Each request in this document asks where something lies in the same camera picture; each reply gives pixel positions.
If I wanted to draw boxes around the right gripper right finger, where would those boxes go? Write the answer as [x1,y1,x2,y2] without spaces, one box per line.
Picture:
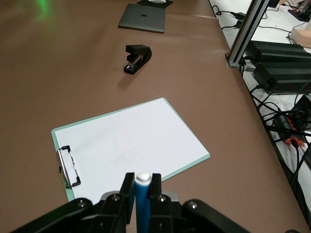
[149,173,248,233]

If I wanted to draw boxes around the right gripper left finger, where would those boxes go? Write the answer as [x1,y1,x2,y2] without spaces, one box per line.
[9,172,136,233]

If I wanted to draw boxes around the blue marker white cap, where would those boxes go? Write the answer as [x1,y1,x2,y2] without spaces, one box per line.
[135,172,153,233]

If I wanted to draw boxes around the grey laptop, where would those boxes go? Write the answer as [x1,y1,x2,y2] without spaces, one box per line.
[118,3,167,34]

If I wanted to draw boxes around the white paper sheet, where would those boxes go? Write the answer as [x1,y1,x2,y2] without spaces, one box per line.
[53,99,210,202]

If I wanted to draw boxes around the mint green clipboard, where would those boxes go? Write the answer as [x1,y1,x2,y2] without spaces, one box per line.
[51,97,211,202]

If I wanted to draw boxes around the black stapler red end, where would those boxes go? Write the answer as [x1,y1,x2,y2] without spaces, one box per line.
[123,44,153,75]

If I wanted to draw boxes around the black orange power strip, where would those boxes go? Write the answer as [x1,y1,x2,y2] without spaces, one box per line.
[273,114,311,148]

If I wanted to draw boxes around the black ribbed power supply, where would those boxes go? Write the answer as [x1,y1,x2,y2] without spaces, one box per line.
[252,62,311,95]
[245,40,311,64]

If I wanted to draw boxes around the black mouse pad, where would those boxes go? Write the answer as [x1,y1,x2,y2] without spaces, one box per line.
[136,0,174,10]

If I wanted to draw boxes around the light wooden box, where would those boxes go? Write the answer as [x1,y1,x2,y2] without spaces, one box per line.
[290,27,311,46]

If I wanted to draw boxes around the circuit board red display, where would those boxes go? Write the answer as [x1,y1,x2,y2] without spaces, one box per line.
[288,3,311,22]

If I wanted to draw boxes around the aluminium profile post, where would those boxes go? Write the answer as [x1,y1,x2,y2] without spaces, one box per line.
[225,0,270,68]

